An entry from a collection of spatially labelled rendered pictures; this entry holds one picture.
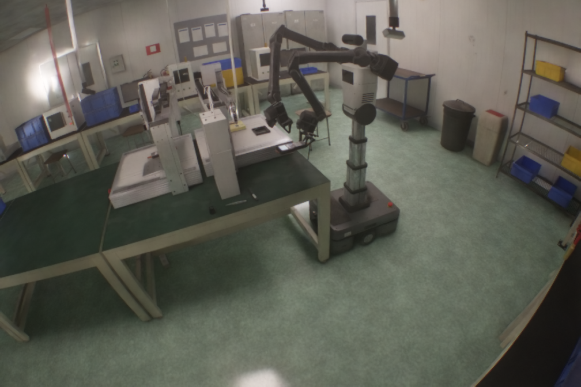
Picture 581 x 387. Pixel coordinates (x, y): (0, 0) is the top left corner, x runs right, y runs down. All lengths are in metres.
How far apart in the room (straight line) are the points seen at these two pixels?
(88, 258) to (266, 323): 1.18
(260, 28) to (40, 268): 5.33
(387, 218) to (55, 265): 2.34
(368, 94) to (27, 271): 2.43
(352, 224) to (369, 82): 1.03
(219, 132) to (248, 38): 4.41
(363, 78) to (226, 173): 0.98
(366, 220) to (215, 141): 1.27
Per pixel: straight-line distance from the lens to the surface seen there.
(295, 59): 1.40
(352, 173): 2.00
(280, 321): 1.86
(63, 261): 1.76
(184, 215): 1.55
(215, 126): 1.38
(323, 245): 1.95
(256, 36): 5.74
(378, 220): 2.13
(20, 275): 2.03
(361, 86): 1.68
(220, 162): 1.46
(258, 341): 1.81
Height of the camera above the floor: 1.65
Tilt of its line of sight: 31 degrees down
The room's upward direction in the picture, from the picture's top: 5 degrees counter-clockwise
